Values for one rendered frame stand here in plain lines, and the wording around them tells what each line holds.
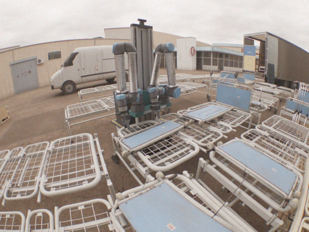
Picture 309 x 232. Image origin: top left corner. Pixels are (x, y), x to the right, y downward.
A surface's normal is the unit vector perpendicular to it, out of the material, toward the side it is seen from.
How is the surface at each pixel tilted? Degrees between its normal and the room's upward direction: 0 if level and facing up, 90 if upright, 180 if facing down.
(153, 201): 5
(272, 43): 90
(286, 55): 90
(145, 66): 90
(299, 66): 90
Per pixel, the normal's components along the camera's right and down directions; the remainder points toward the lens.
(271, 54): 0.09, 0.36
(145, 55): 0.66, 0.26
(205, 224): 0.04, -0.95
